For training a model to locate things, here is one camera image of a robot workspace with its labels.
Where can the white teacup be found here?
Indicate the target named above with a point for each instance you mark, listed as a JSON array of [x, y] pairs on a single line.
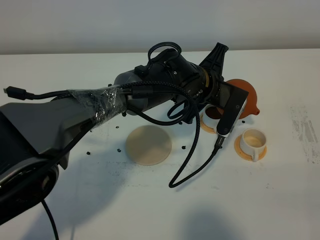
[[212, 112], [253, 142]]

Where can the white teacup far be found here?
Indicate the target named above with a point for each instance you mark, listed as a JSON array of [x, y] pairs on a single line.
[[212, 112]]

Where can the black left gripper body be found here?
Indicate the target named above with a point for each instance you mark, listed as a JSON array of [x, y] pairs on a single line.
[[166, 64]]

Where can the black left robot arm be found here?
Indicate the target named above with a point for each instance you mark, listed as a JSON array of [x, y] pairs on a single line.
[[38, 131]]

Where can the white teacup near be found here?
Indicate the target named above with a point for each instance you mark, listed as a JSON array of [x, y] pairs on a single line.
[[253, 142]]

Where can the orange saucer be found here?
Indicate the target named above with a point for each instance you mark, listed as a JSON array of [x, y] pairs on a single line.
[[243, 155], [208, 124]]

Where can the brown clay teapot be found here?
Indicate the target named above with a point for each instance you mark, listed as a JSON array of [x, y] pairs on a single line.
[[251, 100]]

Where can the orange saucer far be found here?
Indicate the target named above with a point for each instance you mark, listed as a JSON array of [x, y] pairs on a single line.
[[208, 124]]

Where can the beige round teapot coaster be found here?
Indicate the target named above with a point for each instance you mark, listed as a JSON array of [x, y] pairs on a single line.
[[148, 145]]

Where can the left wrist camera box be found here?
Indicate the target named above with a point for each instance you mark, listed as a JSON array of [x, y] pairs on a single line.
[[232, 100]]

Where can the orange saucer near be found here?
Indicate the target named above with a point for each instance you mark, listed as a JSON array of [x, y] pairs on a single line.
[[243, 155]]

